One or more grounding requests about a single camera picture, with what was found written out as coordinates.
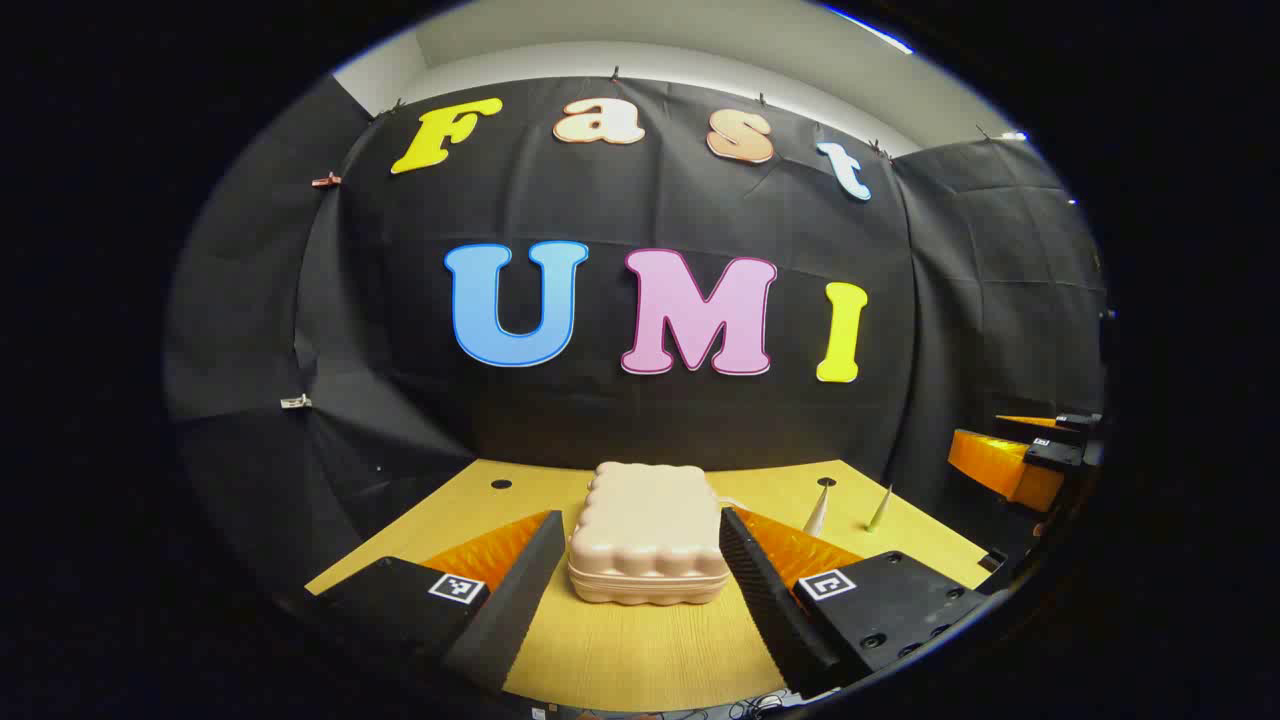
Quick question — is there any black backdrop cloth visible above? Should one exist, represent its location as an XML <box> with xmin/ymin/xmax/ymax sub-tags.
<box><xmin>165</xmin><ymin>72</ymin><xmax>1109</xmax><ymax>591</ymax></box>

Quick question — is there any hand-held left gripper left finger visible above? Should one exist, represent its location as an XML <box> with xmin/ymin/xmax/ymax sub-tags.
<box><xmin>305</xmin><ymin>510</ymin><xmax>568</xmax><ymax>694</ymax></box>

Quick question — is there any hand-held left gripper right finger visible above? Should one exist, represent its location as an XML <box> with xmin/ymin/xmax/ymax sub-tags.
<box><xmin>720</xmin><ymin>506</ymin><xmax>991</xmax><ymax>699</ymax></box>

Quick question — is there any pink suitcase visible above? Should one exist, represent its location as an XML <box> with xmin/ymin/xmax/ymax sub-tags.
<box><xmin>567</xmin><ymin>461</ymin><xmax>729</xmax><ymax>606</ymax></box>

